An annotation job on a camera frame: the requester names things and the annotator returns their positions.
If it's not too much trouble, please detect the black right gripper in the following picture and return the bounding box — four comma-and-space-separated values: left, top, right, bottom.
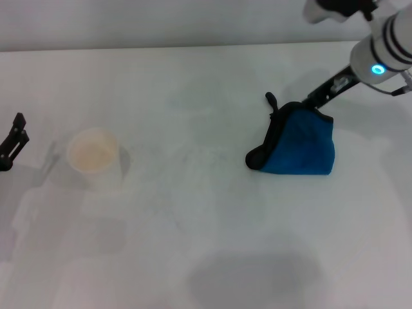
300, 64, 363, 111

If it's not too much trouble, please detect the blue rag with black trim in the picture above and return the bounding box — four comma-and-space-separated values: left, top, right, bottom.
245, 91, 336, 176

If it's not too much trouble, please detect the white paper cup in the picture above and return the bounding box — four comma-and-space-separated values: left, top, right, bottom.
66, 127, 120, 191

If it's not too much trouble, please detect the silver plug with black cable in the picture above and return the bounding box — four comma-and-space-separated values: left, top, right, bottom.
369, 68, 412, 97

